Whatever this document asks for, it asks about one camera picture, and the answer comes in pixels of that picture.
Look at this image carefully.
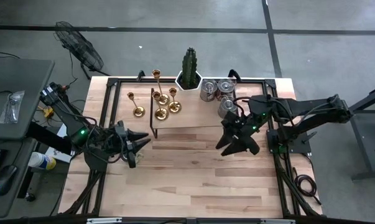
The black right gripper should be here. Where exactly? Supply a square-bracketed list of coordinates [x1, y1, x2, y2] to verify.
[216, 111, 264, 156]

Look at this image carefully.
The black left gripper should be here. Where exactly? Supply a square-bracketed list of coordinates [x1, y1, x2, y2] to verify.
[114, 120, 152, 169]

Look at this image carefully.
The short gold candlestick holder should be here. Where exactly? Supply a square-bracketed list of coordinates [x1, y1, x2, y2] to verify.
[126, 91, 146, 118]
[167, 86, 183, 114]

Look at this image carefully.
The medium gold candlestick holder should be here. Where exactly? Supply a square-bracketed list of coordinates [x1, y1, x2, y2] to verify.
[152, 91, 170, 121]

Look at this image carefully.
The tall gold candlestick holder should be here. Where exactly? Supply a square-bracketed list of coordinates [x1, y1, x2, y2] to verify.
[151, 68, 171, 106]

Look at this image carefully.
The white hexagonal plant pot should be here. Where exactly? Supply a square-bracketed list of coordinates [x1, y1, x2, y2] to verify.
[174, 70, 204, 92]

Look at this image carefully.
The white paper sheet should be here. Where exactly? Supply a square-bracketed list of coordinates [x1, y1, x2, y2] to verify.
[44, 123, 76, 165]

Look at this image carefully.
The green cactus plant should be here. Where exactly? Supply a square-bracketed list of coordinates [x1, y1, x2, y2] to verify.
[181, 47, 199, 90]

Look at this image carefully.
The yellow plug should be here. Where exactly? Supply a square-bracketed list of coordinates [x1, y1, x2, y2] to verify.
[37, 105, 55, 119]

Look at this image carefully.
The white canister yellow lid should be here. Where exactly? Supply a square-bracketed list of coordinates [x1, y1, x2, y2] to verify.
[27, 151, 57, 171]

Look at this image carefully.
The black floor fan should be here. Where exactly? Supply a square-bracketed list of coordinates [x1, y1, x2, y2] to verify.
[53, 20, 111, 81]

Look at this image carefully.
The clear plastic bag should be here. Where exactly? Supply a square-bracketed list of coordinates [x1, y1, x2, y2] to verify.
[0, 90, 25, 124]

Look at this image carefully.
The black metal stand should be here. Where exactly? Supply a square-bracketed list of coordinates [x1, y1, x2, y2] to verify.
[330, 85, 375, 181]

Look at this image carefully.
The grey side desk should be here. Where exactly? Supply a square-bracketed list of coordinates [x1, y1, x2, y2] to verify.
[0, 57, 56, 218]

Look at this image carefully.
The black computer mouse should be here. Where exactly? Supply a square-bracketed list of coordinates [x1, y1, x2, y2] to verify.
[0, 164, 17, 197]

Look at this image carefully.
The wooden shelf black metal frame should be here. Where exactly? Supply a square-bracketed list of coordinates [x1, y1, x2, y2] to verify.
[149, 81, 241, 139]

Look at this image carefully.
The black metal table frame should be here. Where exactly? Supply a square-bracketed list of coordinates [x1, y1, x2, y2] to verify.
[58, 76, 325, 224]

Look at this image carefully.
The black coiled cable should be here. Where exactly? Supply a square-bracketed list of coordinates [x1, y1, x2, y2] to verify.
[292, 167, 323, 207]

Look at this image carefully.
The silver bracket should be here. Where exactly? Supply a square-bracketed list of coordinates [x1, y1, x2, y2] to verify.
[86, 217, 123, 224]
[260, 218, 297, 224]

